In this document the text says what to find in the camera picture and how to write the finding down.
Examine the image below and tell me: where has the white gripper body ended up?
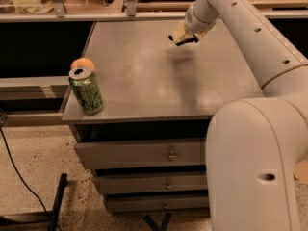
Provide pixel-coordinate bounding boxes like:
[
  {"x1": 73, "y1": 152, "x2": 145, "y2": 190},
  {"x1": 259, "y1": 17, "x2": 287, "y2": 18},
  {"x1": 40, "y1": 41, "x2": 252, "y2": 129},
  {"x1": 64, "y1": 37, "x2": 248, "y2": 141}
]
[{"x1": 185, "y1": 0, "x2": 219, "y2": 34}]

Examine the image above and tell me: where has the black rxbar chocolate wrapper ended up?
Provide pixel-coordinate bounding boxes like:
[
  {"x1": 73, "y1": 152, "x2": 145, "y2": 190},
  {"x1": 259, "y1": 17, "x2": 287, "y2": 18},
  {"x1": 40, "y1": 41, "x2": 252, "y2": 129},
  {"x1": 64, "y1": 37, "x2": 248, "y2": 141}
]
[{"x1": 168, "y1": 35, "x2": 198, "y2": 46}]

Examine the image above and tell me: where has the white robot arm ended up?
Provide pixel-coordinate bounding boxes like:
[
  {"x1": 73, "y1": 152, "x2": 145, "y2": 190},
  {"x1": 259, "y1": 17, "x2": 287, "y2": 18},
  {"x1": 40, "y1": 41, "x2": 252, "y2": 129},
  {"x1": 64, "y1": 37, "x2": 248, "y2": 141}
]
[{"x1": 173, "y1": 0, "x2": 308, "y2": 231}]

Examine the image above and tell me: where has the green soda can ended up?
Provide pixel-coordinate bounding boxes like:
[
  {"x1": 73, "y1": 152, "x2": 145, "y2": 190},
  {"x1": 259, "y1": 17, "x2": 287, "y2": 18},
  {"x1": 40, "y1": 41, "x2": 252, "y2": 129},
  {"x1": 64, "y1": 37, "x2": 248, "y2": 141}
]
[{"x1": 68, "y1": 65, "x2": 103, "y2": 116}]

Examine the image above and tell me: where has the orange fruit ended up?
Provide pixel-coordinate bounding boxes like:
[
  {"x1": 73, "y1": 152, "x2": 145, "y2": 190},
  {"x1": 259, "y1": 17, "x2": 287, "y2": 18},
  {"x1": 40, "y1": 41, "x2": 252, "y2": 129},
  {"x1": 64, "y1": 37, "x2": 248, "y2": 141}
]
[{"x1": 70, "y1": 58, "x2": 95, "y2": 71}]

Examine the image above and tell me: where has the top grey drawer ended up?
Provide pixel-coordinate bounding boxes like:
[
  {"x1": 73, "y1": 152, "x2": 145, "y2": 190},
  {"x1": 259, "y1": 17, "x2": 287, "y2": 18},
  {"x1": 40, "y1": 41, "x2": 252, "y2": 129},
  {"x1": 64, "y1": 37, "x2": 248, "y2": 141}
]
[{"x1": 75, "y1": 139, "x2": 205, "y2": 169}]

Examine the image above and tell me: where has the grey drawer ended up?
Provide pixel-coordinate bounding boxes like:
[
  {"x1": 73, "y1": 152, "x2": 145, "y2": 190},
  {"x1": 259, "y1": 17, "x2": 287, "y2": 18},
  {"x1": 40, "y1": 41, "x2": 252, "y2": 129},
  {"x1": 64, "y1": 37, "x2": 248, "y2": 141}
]
[
  {"x1": 93, "y1": 172, "x2": 207, "y2": 194},
  {"x1": 75, "y1": 139, "x2": 205, "y2": 169},
  {"x1": 104, "y1": 193, "x2": 209, "y2": 213}
]

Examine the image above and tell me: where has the grey drawer cabinet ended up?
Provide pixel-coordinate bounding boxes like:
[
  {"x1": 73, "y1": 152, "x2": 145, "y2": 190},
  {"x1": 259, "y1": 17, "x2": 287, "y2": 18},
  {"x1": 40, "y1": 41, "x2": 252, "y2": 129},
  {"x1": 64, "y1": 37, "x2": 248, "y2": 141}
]
[{"x1": 63, "y1": 21, "x2": 260, "y2": 202}]

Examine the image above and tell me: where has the middle grey drawer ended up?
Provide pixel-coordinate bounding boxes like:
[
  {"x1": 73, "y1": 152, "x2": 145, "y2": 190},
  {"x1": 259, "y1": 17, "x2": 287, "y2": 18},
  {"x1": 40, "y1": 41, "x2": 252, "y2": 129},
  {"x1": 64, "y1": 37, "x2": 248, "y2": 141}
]
[{"x1": 93, "y1": 172, "x2": 207, "y2": 194}]

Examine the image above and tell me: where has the cardboard box of snacks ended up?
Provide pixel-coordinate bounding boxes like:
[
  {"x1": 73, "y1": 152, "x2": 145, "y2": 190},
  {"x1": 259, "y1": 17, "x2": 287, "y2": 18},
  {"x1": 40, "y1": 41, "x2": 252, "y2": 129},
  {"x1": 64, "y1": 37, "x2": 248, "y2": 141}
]
[{"x1": 294, "y1": 160, "x2": 308, "y2": 185}]

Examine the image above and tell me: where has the bottom grey drawer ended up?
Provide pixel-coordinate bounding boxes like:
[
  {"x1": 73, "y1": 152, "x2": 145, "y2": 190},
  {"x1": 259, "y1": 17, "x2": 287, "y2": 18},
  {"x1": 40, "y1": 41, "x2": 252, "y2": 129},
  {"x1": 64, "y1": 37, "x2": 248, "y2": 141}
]
[{"x1": 104, "y1": 193, "x2": 209, "y2": 213}]

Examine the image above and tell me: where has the black metal stand leg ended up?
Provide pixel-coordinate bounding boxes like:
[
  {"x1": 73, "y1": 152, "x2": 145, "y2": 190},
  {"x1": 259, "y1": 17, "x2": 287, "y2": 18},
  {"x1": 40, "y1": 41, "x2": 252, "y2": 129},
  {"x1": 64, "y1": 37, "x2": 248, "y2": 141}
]
[{"x1": 0, "y1": 173, "x2": 68, "y2": 231}]

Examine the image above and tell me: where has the metal shelf rail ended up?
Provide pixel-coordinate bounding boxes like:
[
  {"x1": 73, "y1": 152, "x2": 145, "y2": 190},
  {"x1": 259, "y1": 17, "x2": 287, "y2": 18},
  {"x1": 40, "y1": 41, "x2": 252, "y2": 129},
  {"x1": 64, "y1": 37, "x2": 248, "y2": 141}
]
[{"x1": 0, "y1": 0, "x2": 308, "y2": 22}]

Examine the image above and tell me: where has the black floor cable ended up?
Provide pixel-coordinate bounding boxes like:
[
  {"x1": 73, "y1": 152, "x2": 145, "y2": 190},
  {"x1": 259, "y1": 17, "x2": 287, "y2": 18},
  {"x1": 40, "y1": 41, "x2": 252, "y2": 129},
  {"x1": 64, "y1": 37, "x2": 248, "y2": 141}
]
[{"x1": 0, "y1": 125, "x2": 64, "y2": 231}]

